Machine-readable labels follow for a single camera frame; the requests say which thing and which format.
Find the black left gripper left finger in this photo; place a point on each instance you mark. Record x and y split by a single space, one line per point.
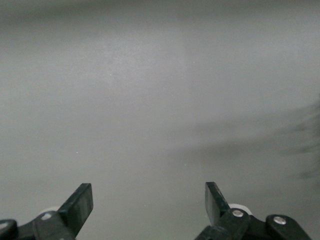
77 207

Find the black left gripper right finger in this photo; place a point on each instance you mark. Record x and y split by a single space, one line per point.
215 207

